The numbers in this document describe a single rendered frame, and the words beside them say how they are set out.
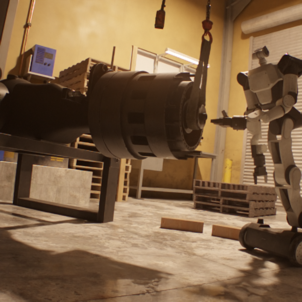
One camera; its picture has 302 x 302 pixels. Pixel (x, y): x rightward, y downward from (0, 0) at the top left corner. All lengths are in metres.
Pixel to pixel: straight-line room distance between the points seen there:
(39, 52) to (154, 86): 4.56
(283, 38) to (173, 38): 2.59
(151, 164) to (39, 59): 2.88
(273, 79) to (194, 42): 6.53
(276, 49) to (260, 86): 6.16
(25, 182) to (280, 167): 2.62
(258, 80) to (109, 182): 1.62
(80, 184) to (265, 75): 2.95
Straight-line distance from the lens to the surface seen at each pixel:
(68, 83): 5.97
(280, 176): 2.46
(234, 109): 8.89
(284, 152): 2.42
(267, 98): 2.38
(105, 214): 3.19
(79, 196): 4.54
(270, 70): 2.34
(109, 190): 3.20
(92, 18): 7.24
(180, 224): 3.24
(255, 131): 2.11
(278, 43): 8.57
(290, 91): 2.22
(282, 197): 2.56
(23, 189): 3.85
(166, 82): 1.89
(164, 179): 7.78
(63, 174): 4.43
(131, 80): 2.02
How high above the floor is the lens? 0.49
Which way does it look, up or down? 4 degrees up
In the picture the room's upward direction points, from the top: 6 degrees clockwise
